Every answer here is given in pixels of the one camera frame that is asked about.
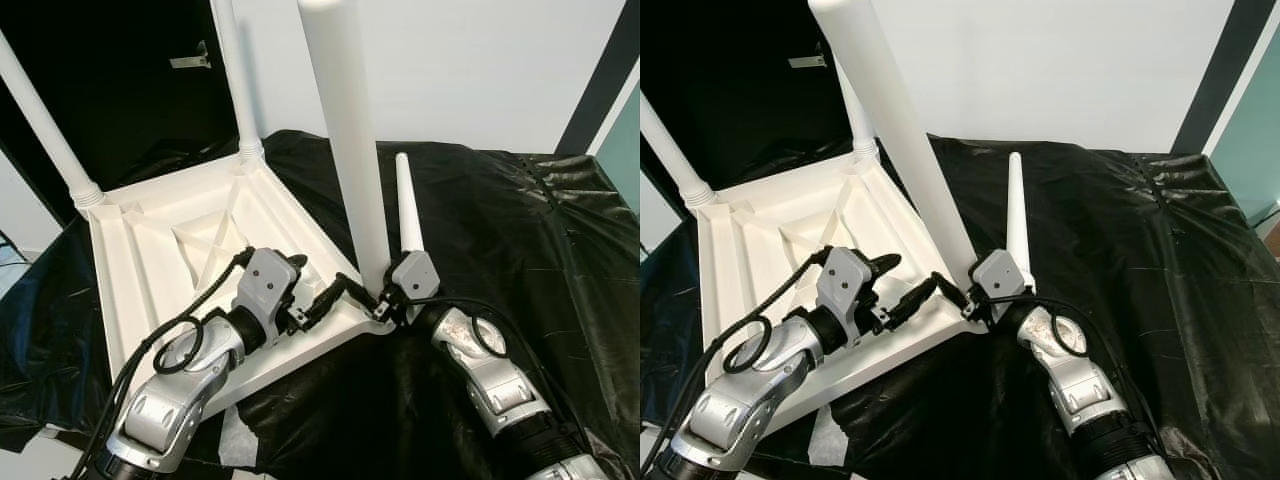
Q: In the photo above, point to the black plastic table cover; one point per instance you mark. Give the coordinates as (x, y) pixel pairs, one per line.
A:
(1130, 250)
(520, 250)

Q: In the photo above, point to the brown wooden furniture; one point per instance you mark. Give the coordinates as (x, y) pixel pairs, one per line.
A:
(1272, 235)

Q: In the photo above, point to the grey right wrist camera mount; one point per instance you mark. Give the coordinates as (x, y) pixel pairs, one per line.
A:
(415, 273)
(997, 272)

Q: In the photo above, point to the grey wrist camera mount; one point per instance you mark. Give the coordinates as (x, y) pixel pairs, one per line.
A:
(997, 272)
(415, 273)
(265, 285)
(845, 285)

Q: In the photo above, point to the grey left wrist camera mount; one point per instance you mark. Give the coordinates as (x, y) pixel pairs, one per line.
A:
(265, 285)
(845, 285)

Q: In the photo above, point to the black door frame post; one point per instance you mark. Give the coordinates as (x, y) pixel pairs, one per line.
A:
(1215, 80)
(600, 80)

